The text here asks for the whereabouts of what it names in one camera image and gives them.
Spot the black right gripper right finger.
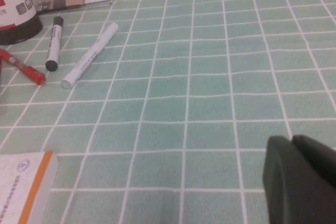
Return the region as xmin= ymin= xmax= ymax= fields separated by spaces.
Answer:
xmin=292 ymin=134 xmax=336 ymax=224

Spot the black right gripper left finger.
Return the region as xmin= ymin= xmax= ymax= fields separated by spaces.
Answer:
xmin=263 ymin=135 xmax=311 ymax=224

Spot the all white marker pen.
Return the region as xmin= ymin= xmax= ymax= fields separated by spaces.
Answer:
xmin=61 ymin=22 xmax=119 ymax=90

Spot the red gel pen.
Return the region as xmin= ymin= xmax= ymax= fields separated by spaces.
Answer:
xmin=0 ymin=48 xmax=47 ymax=86

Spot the black mesh pen holder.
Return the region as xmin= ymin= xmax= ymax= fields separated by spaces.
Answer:
xmin=0 ymin=0 xmax=44 ymax=46

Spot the green checked tablecloth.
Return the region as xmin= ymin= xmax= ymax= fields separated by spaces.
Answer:
xmin=0 ymin=0 xmax=336 ymax=224

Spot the orange bordered white book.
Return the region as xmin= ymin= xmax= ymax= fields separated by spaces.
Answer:
xmin=0 ymin=151 xmax=58 ymax=224

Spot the white marker with black caps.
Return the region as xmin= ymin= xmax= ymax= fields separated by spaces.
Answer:
xmin=45 ymin=16 xmax=65 ymax=72

